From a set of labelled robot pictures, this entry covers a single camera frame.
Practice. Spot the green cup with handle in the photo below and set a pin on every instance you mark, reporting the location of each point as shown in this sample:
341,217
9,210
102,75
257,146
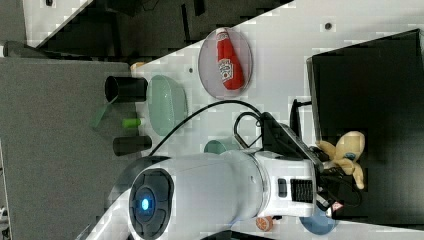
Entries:
218,146

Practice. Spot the blue bowl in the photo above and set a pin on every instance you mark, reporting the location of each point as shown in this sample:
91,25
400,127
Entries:
319,223

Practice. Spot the red plush ketchup bottle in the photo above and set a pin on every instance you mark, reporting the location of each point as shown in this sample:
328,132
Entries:
229,67

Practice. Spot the black cylindrical cup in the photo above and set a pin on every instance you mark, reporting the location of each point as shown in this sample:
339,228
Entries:
125,89

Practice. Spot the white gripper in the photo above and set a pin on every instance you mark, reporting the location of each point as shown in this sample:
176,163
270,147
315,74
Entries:
290,185

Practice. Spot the orange slice toy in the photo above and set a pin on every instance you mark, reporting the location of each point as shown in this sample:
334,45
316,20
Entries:
264,223

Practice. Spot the yellow plush banana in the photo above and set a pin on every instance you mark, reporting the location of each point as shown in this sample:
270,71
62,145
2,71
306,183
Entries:
346,153

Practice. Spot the green perforated colander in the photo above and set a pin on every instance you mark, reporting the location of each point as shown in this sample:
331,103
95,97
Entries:
167,104

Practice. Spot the grey round plate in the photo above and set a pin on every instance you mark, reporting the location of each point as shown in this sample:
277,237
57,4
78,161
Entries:
208,69

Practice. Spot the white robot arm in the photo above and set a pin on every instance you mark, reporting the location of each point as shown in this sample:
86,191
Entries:
195,196

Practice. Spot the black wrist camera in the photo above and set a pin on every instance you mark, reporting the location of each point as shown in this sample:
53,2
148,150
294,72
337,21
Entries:
281,139

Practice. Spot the black short cylinder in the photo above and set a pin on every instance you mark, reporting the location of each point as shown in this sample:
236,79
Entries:
129,145

